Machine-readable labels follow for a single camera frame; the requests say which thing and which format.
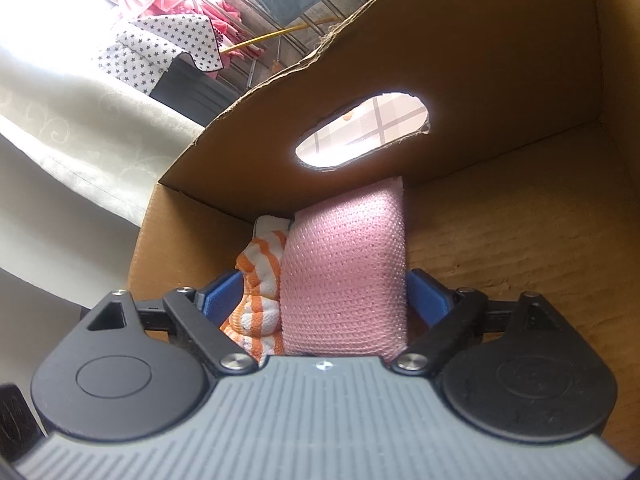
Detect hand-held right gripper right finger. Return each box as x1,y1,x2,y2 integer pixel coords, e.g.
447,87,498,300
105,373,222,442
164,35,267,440
390,267,565,376

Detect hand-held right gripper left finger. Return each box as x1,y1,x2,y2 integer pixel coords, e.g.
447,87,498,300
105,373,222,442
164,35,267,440
86,271,257,376

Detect orange white striped towel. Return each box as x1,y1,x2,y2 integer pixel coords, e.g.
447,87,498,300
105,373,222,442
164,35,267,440
220,215,293,363

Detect pink bubble wrap roll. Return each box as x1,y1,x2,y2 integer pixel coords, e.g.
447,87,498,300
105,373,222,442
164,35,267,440
279,176,408,358

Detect brown cardboard box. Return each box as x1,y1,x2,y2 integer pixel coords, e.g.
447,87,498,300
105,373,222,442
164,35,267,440
127,0,640,376

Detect white patterned curtain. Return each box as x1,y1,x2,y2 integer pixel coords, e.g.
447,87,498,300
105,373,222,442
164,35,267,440
0,42,208,228

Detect white star print cloth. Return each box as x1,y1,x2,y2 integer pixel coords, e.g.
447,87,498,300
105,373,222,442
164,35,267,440
92,12,226,96

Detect yellow pole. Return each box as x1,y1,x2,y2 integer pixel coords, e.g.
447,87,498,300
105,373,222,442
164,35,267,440
220,16,346,56

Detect pink hanging clothes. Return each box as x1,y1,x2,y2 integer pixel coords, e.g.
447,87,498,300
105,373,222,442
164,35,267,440
127,0,261,81

